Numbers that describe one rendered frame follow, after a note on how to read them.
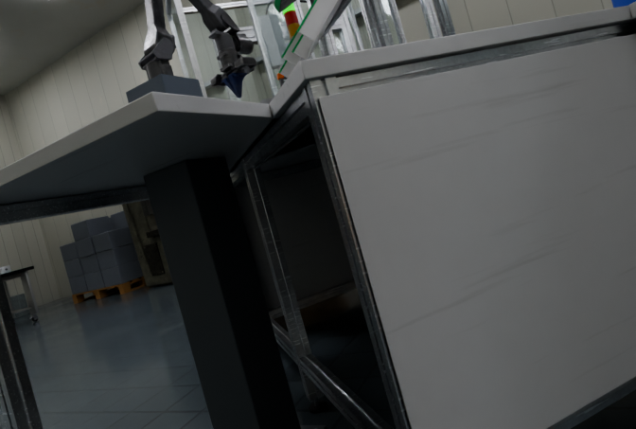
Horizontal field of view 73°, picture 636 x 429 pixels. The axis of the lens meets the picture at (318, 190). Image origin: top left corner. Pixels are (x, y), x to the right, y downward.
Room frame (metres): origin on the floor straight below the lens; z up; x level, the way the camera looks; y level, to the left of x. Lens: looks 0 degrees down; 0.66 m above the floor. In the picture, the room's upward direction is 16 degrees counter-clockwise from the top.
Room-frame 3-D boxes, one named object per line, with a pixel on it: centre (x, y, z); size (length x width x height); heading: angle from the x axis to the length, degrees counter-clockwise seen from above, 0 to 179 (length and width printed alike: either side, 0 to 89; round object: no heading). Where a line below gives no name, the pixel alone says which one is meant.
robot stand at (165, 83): (1.18, 0.33, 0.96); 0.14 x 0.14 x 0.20; 63
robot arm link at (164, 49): (1.19, 0.33, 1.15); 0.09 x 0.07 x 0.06; 51
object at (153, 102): (1.16, 0.29, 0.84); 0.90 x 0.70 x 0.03; 153
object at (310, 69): (1.58, -0.45, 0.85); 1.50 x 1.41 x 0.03; 19
